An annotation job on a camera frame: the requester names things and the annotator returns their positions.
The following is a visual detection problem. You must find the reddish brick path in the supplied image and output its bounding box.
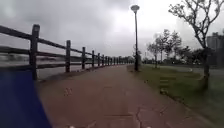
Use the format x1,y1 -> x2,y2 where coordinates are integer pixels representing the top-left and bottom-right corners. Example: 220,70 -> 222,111
34,64 -> 215,128

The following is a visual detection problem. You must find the stone kerb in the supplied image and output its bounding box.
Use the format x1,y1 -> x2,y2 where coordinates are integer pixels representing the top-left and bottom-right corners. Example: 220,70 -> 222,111
35,65 -> 111,88

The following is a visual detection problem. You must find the row of trees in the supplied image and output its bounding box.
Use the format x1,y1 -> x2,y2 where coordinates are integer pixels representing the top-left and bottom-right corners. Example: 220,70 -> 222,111
145,28 -> 205,66

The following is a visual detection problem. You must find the grey water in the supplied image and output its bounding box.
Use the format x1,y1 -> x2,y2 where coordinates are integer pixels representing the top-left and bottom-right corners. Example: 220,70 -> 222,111
0,54 -> 101,81

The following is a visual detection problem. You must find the grass strip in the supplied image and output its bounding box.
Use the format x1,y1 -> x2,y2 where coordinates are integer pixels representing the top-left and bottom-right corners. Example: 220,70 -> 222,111
126,64 -> 224,126

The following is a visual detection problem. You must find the grey road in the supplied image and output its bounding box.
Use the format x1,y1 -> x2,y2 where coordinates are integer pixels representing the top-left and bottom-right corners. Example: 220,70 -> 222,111
159,65 -> 224,76

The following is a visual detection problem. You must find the thin bare tree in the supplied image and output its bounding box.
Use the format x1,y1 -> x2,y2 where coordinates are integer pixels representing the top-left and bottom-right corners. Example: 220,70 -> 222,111
168,0 -> 224,91

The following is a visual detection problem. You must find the tall grey building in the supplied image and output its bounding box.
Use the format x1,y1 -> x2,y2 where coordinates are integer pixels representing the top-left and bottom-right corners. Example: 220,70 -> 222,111
206,31 -> 224,68

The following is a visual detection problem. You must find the street lamp post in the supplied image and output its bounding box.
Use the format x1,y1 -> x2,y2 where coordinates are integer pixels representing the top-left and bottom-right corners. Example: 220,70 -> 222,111
130,4 -> 141,72

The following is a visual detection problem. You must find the dark wooden rail fence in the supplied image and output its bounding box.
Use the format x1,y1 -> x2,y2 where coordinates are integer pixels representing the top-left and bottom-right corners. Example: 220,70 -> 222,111
0,23 -> 135,81

